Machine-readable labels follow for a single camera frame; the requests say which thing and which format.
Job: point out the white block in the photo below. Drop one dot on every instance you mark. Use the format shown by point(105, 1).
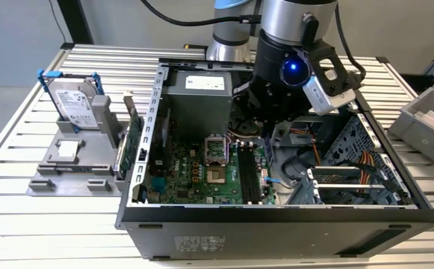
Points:
point(431, 117)

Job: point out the perforated metal disk bay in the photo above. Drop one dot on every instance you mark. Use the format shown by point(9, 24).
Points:
point(345, 145)

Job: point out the round grey metal disc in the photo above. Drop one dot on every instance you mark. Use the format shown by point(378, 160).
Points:
point(251, 129)

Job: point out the black wrist connector plug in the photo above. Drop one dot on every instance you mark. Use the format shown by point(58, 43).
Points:
point(309, 30)

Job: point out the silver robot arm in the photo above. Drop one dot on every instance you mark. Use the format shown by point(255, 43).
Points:
point(298, 19)

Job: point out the grey parts rack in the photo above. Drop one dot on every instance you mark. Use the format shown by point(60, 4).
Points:
point(89, 145)

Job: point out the silver CPU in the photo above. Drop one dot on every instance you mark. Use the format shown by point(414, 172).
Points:
point(68, 148)

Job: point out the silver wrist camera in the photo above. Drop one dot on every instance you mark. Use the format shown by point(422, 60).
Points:
point(325, 98)

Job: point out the green graphics card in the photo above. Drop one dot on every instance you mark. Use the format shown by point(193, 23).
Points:
point(131, 145)

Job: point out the black RAM slot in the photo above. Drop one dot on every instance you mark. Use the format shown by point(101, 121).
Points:
point(251, 173)
point(247, 173)
point(255, 173)
point(242, 173)

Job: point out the black clamp with yellow tip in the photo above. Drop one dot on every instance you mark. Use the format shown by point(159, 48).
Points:
point(194, 46)

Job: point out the grey power supply unit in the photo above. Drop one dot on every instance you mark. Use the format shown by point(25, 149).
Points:
point(197, 112)

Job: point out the black case fan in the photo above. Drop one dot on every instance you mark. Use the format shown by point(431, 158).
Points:
point(161, 140)

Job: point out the CPU socket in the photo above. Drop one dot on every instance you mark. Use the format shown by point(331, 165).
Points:
point(215, 175)

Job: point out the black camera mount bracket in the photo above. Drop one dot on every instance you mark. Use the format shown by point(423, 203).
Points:
point(341, 81)

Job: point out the silver drive cage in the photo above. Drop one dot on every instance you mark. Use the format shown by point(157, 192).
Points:
point(298, 138)

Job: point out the grey plastic bin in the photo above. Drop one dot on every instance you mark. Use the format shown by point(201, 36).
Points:
point(418, 140)

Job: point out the black PC case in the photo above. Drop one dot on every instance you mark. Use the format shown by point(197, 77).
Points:
point(238, 238)

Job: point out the black plastic rail clip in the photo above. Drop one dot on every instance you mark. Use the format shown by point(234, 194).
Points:
point(141, 155)

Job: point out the black frame post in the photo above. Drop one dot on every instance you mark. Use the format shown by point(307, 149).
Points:
point(78, 25)

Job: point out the hard disk in blue carrier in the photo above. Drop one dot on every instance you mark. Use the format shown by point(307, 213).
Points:
point(72, 103)

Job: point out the green motherboard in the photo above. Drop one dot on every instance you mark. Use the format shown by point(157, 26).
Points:
point(201, 190)

